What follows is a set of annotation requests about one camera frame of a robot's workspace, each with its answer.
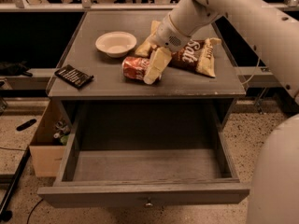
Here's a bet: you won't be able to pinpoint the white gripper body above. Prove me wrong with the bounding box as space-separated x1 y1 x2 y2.
149 14 191 52

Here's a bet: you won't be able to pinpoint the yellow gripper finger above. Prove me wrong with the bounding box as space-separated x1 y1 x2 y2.
135 21 160 58
143 47 172 85

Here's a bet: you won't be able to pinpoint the red coke can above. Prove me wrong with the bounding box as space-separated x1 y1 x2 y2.
121 56 150 80

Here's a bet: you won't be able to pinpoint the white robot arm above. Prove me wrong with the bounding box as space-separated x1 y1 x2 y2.
149 0 299 224

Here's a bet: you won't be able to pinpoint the grey cabinet with top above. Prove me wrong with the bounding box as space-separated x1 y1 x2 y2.
45 9 247 133

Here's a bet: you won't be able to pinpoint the open grey top drawer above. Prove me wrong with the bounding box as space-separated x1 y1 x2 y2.
38 101 249 208

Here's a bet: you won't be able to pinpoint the white paper bowl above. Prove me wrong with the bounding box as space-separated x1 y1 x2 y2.
95 32 136 58

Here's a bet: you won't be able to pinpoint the brown yellow chip bag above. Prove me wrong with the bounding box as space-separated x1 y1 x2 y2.
134 20 222 78

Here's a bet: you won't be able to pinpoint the black snack bar packet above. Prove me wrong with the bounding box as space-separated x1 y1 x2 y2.
54 64 93 90

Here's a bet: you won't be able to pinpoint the bottles inside cardboard box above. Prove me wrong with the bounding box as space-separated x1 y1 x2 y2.
53 119 70 146

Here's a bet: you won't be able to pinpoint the black marker on floor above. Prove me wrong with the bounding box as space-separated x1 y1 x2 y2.
16 119 36 132

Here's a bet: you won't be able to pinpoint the cardboard box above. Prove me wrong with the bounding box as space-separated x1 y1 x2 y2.
29 102 66 177

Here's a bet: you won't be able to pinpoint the black bag on ledge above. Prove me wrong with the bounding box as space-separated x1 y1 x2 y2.
0 61 33 77

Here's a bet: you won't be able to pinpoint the white cable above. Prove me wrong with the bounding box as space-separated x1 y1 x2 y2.
241 57 261 86

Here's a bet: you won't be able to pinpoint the black floor cable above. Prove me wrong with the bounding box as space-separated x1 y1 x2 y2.
26 198 45 224

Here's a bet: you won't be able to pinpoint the black metal floor rail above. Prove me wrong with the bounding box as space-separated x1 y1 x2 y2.
0 148 30 222

